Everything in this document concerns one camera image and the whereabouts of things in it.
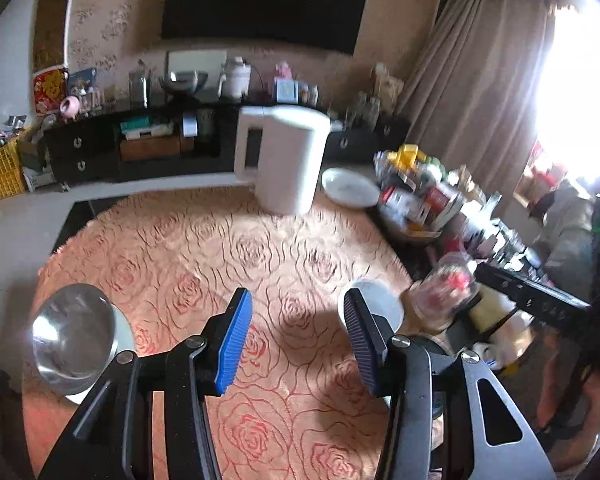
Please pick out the white thermos jug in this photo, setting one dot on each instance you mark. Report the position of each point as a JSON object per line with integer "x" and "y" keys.
{"x": 235, "y": 80}

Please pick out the black television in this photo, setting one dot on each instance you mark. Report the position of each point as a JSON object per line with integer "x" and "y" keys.
{"x": 265, "y": 5}

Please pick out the pink round gadget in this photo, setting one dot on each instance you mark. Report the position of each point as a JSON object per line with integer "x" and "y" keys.
{"x": 70, "y": 106}

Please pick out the white bowl with pink print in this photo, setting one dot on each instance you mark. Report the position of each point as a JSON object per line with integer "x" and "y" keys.
{"x": 380, "y": 305}

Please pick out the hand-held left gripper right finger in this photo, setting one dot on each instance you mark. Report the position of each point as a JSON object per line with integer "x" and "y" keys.
{"x": 362, "y": 345}

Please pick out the wooden box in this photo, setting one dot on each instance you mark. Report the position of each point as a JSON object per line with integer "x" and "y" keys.
{"x": 155, "y": 147}

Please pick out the white board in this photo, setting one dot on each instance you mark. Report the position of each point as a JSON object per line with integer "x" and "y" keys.
{"x": 197, "y": 62}

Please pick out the small steel bowl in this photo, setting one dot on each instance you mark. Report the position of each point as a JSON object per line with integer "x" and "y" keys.
{"x": 182, "y": 82}

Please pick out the white electric kettle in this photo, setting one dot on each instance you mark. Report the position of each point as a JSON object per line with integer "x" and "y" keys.
{"x": 290, "y": 160}

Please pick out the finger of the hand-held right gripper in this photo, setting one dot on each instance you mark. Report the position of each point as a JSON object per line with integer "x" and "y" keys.
{"x": 530, "y": 295}
{"x": 575, "y": 390}

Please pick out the black cabinet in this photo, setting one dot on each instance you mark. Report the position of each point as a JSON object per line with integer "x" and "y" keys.
{"x": 95, "y": 150}

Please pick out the glass dome with flowers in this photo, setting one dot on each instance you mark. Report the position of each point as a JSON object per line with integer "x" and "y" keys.
{"x": 445, "y": 290}

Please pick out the red and yellow poster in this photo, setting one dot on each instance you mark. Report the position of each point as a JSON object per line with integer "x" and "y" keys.
{"x": 50, "y": 92}

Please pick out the large steel bowl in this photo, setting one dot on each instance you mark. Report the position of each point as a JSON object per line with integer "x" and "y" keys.
{"x": 75, "y": 335}

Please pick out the beige curtain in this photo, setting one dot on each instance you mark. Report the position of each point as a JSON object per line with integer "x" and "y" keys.
{"x": 480, "y": 85}

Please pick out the steel basin with clutter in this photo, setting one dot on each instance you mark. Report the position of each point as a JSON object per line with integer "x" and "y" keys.
{"x": 420, "y": 200}

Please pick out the plain white plate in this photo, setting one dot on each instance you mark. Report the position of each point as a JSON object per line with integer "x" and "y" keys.
{"x": 350, "y": 187}

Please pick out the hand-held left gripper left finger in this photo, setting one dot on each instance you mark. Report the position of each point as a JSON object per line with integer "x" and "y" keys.
{"x": 235, "y": 340}

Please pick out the rose-patterned tablecloth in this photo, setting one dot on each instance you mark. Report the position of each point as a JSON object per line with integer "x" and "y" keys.
{"x": 280, "y": 260}

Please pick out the yellow toy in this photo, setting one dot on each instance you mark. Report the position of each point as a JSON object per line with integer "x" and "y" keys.
{"x": 407, "y": 155}

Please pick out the yellow crate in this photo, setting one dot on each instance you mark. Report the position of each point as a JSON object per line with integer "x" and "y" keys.
{"x": 2, "y": 157}
{"x": 2, "y": 187}

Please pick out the blue picture box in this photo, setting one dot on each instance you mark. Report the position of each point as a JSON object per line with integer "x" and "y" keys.
{"x": 82, "y": 82}

